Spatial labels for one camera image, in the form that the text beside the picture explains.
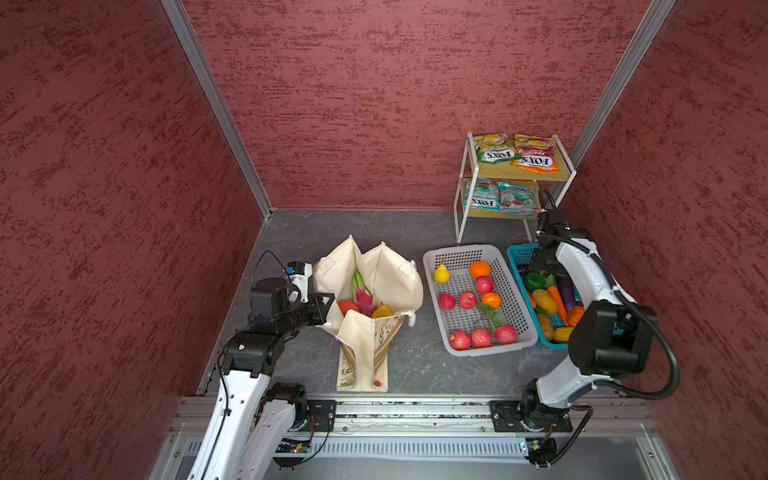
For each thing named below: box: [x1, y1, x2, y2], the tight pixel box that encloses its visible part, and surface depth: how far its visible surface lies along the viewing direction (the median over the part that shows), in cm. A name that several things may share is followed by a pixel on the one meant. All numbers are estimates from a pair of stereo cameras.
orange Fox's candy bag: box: [513, 134, 560, 174], surface depth 89 cm
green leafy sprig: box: [476, 301, 503, 335], surface depth 92 cm
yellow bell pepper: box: [532, 289, 558, 315], surface depth 92 cm
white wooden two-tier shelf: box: [454, 132, 577, 243], surface depth 98 cm
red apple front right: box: [495, 324, 517, 345], surface depth 85 cm
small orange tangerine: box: [481, 292, 502, 309], surface depth 92 cm
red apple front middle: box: [471, 328, 492, 348], surface depth 84 cm
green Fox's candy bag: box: [474, 133, 522, 164], surface depth 91 cm
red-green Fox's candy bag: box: [499, 182, 539, 217], surface depth 101 cm
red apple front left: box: [449, 330, 472, 351], surface depth 83 cm
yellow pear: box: [434, 264, 451, 284], surface depth 99 cm
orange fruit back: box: [469, 260, 491, 279], surface depth 99 cm
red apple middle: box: [459, 291, 477, 310], surface depth 93 cm
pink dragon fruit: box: [352, 268, 377, 318], surface depth 89 cm
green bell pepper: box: [523, 272, 548, 292], surface depth 97 cm
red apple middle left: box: [439, 293, 457, 311], surface depth 93 cm
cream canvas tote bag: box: [314, 235, 423, 393], surface depth 78 cm
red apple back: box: [475, 276, 495, 294], surface depth 96 cm
